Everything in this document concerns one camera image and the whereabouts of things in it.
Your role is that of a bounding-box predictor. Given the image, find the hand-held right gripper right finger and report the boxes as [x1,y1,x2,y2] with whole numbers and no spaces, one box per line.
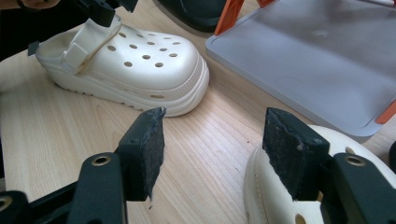
[262,106,332,203]

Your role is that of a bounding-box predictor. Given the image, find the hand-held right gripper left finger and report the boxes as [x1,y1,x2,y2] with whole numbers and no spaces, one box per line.
[114,106,167,203]

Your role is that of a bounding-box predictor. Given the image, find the cream clog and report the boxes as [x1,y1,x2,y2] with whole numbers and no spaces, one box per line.
[35,13,210,119]
[243,124,396,224]

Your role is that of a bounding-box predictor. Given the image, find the black flip-flop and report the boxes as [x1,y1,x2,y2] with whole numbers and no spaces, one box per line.
[155,0,233,34]

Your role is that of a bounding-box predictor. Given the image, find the white shoe rack orange legs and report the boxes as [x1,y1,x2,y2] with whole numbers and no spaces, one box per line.
[205,0,396,139]

